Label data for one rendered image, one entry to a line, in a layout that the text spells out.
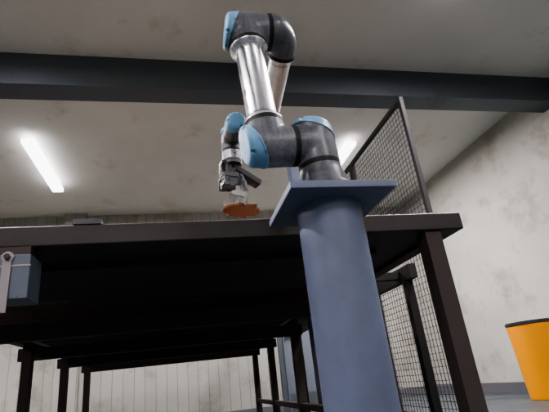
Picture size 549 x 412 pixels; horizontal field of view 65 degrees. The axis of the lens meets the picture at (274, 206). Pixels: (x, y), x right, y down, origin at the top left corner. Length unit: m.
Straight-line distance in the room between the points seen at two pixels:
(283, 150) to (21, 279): 0.77
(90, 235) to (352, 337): 0.78
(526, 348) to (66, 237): 4.39
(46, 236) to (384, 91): 3.40
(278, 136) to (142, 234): 0.49
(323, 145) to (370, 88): 3.02
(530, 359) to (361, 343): 4.06
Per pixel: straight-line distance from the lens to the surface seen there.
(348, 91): 4.05
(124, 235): 1.32
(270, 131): 1.15
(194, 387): 6.44
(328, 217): 1.06
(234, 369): 6.48
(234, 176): 1.65
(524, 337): 4.98
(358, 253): 1.05
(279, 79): 1.54
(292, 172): 3.72
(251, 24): 1.40
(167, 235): 1.31
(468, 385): 1.50
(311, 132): 1.18
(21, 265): 1.34
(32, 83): 3.89
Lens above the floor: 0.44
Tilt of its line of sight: 22 degrees up
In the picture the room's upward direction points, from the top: 7 degrees counter-clockwise
